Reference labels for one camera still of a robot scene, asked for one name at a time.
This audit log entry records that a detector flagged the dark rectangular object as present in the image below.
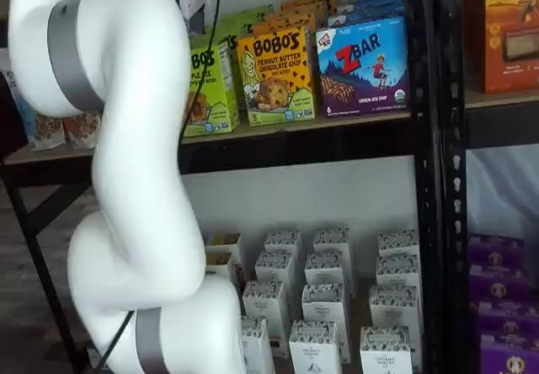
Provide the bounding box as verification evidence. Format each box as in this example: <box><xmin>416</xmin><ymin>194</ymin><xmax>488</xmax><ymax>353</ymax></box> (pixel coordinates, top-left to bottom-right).
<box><xmin>0</xmin><ymin>69</ymin><xmax>29</xmax><ymax>161</ymax></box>

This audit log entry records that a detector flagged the white organic pantry box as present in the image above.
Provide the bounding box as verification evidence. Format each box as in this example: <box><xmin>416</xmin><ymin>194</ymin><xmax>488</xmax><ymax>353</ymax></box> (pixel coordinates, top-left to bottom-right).
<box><xmin>375</xmin><ymin>253</ymin><xmax>423</xmax><ymax>293</ymax></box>
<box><xmin>253</xmin><ymin>250</ymin><xmax>296</xmax><ymax>296</ymax></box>
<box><xmin>376</xmin><ymin>229</ymin><xmax>419</xmax><ymax>262</ymax></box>
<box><xmin>241</xmin><ymin>280</ymin><xmax>292</xmax><ymax>358</ymax></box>
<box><xmin>239</xmin><ymin>314</ymin><xmax>277</xmax><ymax>374</ymax></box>
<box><xmin>368</xmin><ymin>284</ymin><xmax>423</xmax><ymax>338</ymax></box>
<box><xmin>264</xmin><ymin>229</ymin><xmax>304</xmax><ymax>265</ymax></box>
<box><xmin>312</xmin><ymin>227</ymin><xmax>352</xmax><ymax>265</ymax></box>
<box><xmin>359</xmin><ymin>326</ymin><xmax>413</xmax><ymax>374</ymax></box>
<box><xmin>301</xmin><ymin>283</ymin><xmax>353</xmax><ymax>365</ymax></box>
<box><xmin>288</xmin><ymin>319</ymin><xmax>339</xmax><ymax>374</ymax></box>
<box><xmin>304</xmin><ymin>249</ymin><xmax>349</xmax><ymax>296</ymax></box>

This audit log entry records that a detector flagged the green Bobo's apple pie box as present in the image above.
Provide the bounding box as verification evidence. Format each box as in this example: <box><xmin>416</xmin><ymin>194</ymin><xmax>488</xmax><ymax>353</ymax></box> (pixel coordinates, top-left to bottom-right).
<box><xmin>212</xmin><ymin>19</ymin><xmax>256</xmax><ymax>55</ymax></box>
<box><xmin>218</xmin><ymin>4</ymin><xmax>275</xmax><ymax>29</ymax></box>
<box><xmin>182</xmin><ymin>42</ymin><xmax>242</xmax><ymax>137</ymax></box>

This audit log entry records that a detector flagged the blue purple Zbar box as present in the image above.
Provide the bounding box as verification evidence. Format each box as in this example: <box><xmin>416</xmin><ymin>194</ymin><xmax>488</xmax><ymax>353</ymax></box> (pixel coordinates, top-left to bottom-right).
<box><xmin>315</xmin><ymin>14</ymin><xmax>410</xmax><ymax>119</ymax></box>
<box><xmin>335</xmin><ymin>0</ymin><xmax>404</xmax><ymax>13</ymax></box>
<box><xmin>327</xmin><ymin>4</ymin><xmax>406</xmax><ymax>29</ymax></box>

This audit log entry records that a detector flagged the wooden shelf board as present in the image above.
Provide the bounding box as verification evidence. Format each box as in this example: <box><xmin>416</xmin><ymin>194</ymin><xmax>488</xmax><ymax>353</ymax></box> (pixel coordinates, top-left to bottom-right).
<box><xmin>3</xmin><ymin>110</ymin><xmax>417</xmax><ymax>167</ymax></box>
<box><xmin>464</xmin><ymin>88</ymin><xmax>539</xmax><ymax>110</ymax></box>

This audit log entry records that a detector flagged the translucent white plastic sheet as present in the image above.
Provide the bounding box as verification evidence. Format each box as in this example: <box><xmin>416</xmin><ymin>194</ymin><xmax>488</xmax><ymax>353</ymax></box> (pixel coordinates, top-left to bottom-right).
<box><xmin>466</xmin><ymin>147</ymin><xmax>539</xmax><ymax>241</ymax></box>

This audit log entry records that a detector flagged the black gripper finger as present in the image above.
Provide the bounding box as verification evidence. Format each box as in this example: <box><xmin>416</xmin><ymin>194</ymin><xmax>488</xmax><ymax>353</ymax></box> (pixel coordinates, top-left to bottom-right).
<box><xmin>187</xmin><ymin>10</ymin><xmax>208</xmax><ymax>35</ymax></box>

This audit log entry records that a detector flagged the purple snack box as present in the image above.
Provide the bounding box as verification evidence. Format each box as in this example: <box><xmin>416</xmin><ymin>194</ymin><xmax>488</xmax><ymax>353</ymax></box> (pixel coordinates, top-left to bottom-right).
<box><xmin>468</xmin><ymin>263</ymin><xmax>536</xmax><ymax>304</ymax></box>
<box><xmin>479</xmin><ymin>333</ymin><xmax>539</xmax><ymax>374</ymax></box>
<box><xmin>477</xmin><ymin>299</ymin><xmax>539</xmax><ymax>342</ymax></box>
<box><xmin>468</xmin><ymin>233</ymin><xmax>526</xmax><ymax>266</ymax></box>

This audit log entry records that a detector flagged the red label granola bag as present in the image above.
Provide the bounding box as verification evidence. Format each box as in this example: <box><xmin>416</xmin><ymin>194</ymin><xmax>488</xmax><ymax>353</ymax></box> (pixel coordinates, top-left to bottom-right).
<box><xmin>61</xmin><ymin>110</ymin><xmax>103</xmax><ymax>149</ymax></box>

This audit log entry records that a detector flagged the black metal shelving rack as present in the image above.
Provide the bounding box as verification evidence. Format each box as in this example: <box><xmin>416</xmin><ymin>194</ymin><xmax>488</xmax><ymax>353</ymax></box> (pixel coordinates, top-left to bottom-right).
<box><xmin>0</xmin><ymin>0</ymin><xmax>467</xmax><ymax>374</ymax></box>
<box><xmin>440</xmin><ymin>0</ymin><xmax>539</xmax><ymax>374</ymax></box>

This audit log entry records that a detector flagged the yellow white granola box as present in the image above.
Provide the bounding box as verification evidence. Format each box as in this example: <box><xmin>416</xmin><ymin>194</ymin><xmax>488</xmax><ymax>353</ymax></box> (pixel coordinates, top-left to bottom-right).
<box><xmin>204</xmin><ymin>251</ymin><xmax>236</xmax><ymax>283</ymax></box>
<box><xmin>204</xmin><ymin>232</ymin><xmax>244</xmax><ymax>262</ymax></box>

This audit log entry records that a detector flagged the large orange snack box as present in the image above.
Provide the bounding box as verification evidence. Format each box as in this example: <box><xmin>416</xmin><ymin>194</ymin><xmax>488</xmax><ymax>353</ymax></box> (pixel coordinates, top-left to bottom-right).
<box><xmin>481</xmin><ymin>0</ymin><xmax>539</xmax><ymax>94</ymax></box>

